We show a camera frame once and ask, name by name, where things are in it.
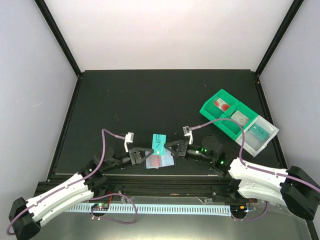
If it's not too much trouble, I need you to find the red dotted card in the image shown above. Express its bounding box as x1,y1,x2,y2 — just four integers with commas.
213,98,230,112

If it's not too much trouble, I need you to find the white pink card in bin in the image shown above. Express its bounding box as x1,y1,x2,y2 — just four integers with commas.
231,110,250,127

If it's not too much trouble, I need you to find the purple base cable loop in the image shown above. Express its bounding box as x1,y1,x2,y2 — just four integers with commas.
90,192,139,225

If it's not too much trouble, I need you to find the red card in sleeve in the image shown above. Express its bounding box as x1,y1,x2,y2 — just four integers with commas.
146,155,162,169

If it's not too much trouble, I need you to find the black aluminium rail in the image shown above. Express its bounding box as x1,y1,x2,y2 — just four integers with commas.
103,175,235,197

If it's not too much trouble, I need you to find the clear plastic bin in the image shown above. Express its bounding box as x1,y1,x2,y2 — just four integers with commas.
243,115,279,157

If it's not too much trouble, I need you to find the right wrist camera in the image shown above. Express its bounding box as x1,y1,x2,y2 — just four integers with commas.
182,126,194,145

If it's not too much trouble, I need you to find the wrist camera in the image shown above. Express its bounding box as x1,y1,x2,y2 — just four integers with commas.
182,126,194,145
124,132,134,153

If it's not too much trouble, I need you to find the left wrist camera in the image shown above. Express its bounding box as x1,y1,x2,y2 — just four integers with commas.
124,132,134,153

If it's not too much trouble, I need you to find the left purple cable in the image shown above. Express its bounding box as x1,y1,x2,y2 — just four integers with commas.
6,128,128,236

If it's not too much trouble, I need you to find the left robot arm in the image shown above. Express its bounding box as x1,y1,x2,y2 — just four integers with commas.
6,147,154,240

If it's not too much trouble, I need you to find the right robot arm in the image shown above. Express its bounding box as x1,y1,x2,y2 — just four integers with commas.
164,135,320,220

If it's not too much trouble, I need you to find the green divided bin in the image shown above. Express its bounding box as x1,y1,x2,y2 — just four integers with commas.
199,89,258,141

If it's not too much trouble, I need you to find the white slotted cable duct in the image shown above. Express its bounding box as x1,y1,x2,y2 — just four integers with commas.
66,202,231,217

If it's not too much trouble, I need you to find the small circuit board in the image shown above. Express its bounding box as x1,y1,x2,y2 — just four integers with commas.
91,203,109,211

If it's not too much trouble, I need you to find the teal VIP card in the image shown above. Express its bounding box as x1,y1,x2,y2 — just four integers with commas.
152,133,167,156
249,123,270,142

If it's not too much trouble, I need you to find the black leather card holder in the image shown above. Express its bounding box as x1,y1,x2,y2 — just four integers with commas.
145,153,175,169

